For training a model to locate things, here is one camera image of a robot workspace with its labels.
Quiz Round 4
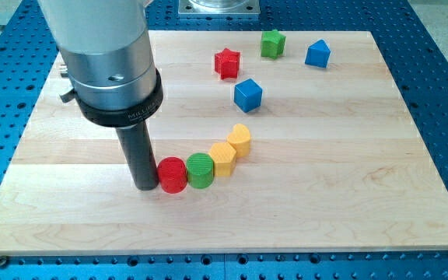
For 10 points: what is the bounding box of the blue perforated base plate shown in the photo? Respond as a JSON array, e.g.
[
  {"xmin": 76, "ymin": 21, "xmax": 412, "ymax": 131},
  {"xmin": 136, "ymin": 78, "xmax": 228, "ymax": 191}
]
[{"xmin": 0, "ymin": 1, "xmax": 448, "ymax": 279}]

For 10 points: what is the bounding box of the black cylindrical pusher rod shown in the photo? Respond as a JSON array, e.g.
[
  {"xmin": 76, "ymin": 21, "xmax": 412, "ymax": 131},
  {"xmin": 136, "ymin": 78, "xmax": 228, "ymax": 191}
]
[{"xmin": 116, "ymin": 121, "xmax": 159, "ymax": 191}]

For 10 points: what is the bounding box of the yellow heart block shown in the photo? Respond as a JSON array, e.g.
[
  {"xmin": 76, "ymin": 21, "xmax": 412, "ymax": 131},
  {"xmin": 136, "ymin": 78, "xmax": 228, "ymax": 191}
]
[{"xmin": 226, "ymin": 124, "xmax": 251, "ymax": 158}]

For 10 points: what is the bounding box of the blue cube block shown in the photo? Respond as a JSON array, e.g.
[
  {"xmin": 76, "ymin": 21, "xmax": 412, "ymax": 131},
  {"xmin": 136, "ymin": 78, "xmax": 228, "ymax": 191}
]
[{"xmin": 233, "ymin": 79, "xmax": 263, "ymax": 113}]

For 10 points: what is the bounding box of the blue pentagon block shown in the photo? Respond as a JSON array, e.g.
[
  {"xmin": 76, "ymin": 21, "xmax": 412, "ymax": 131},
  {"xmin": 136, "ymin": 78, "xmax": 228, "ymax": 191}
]
[{"xmin": 305, "ymin": 39, "xmax": 331, "ymax": 68}]

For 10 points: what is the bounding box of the green cylinder block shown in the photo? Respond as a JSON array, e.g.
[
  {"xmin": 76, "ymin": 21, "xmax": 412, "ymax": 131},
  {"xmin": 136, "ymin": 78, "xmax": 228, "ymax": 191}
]
[{"xmin": 186, "ymin": 152, "xmax": 214, "ymax": 189}]

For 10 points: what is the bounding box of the red star block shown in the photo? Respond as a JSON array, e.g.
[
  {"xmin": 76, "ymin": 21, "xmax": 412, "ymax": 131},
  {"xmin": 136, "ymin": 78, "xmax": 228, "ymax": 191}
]
[{"xmin": 214, "ymin": 47, "xmax": 241, "ymax": 80}]

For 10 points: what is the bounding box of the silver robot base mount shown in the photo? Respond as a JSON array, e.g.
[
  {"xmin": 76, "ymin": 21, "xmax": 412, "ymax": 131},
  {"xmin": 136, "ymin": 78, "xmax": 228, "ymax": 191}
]
[{"xmin": 178, "ymin": 0, "xmax": 261, "ymax": 16}]

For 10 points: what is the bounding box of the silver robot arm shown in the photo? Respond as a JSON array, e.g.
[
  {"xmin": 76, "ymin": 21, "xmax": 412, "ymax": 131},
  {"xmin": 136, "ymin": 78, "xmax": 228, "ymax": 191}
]
[{"xmin": 39, "ymin": 0, "xmax": 163, "ymax": 128}]

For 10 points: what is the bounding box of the wooden board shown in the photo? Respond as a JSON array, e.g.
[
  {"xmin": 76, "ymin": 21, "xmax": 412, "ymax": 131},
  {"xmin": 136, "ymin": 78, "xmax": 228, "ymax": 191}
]
[{"xmin": 0, "ymin": 30, "xmax": 448, "ymax": 256}]

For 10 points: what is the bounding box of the green star block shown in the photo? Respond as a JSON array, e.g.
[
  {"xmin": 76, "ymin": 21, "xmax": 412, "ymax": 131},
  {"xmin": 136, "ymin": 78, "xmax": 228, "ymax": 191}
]
[{"xmin": 261, "ymin": 30, "xmax": 286, "ymax": 59}]

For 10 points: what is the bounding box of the yellow hexagon block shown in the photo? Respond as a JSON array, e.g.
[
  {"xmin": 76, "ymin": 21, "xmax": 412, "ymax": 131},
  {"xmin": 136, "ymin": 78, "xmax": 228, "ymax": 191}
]
[{"xmin": 208, "ymin": 142, "xmax": 236, "ymax": 177}]

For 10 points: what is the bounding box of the red cylinder block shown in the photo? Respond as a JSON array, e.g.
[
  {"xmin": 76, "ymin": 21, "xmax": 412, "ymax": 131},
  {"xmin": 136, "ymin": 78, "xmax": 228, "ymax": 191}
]
[{"xmin": 157, "ymin": 157, "xmax": 187, "ymax": 194}]

